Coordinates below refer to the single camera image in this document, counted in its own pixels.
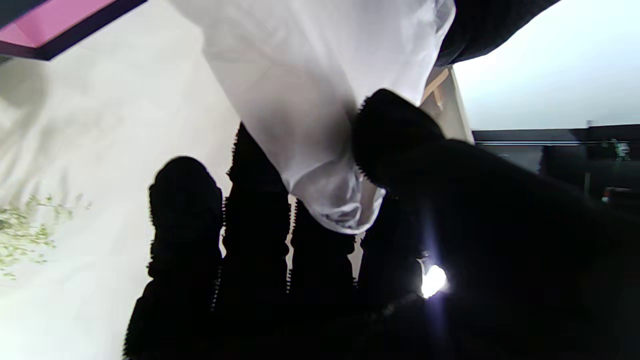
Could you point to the black box with pink inside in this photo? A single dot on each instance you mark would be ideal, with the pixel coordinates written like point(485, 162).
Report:
point(55, 25)

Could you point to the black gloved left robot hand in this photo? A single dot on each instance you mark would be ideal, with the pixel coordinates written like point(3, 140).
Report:
point(490, 25)

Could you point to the printed kitchen scene backdrop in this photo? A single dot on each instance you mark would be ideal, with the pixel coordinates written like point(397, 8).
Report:
point(100, 125)

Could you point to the translucent white glove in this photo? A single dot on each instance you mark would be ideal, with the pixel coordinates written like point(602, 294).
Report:
point(300, 90)

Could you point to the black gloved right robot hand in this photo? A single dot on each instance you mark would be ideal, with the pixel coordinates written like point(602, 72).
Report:
point(500, 250)

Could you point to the bright studio light panel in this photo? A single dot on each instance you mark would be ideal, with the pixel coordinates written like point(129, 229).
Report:
point(433, 281)

